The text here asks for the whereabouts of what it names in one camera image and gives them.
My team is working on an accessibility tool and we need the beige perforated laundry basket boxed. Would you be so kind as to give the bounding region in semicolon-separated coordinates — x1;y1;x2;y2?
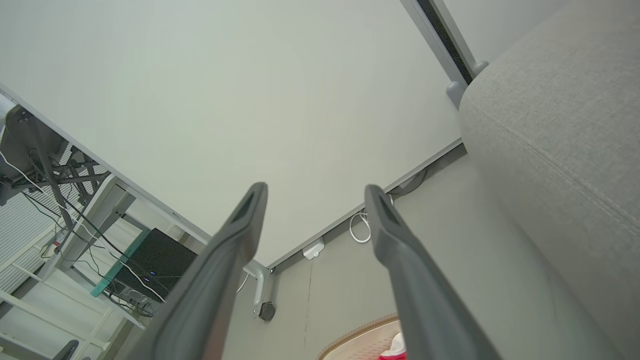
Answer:
318;314;407;360

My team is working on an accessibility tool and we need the white partition foot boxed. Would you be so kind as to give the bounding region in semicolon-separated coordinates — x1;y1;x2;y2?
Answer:
243;261;273;317

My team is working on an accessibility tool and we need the teal board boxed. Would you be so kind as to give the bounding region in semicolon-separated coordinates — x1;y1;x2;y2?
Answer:
91;229;151;298

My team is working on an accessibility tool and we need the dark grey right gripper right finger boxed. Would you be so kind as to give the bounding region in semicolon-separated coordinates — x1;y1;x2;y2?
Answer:
364;184;502;360

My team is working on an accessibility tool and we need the dark grey chair foot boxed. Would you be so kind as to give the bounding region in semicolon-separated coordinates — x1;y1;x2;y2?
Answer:
51;339;81;360

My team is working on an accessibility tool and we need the black computer tower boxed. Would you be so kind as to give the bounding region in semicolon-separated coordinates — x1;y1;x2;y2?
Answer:
107;228;198;307

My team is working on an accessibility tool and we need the white coiled cable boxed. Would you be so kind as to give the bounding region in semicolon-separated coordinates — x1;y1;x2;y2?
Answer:
348;195;396;244

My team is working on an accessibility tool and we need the dark grey desk mount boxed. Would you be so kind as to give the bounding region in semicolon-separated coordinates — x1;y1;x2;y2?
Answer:
0;105;110;207

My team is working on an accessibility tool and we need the grey fabric ottoman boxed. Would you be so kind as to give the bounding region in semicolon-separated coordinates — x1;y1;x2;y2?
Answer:
458;0;640;360

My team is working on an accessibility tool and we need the white desk frame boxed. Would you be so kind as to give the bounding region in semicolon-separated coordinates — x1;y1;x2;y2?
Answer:
0;172;211;360

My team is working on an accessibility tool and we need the white partition panel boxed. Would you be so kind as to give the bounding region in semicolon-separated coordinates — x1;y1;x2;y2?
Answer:
0;0;463;271

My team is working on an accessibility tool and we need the red and white garment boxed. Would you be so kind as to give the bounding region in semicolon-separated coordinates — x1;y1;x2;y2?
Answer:
378;332;408;360

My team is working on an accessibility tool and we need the black floor cable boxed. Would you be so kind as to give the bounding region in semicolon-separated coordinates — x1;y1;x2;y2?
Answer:
389;169;429;197

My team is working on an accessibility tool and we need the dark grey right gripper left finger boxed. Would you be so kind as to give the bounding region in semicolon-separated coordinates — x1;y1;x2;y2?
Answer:
117;182;269;360

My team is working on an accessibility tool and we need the thin white cable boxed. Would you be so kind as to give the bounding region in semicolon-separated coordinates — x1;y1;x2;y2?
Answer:
0;150;167;304

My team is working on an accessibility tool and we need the grey partition post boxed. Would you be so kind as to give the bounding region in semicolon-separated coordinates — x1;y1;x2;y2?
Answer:
400;0;490;108

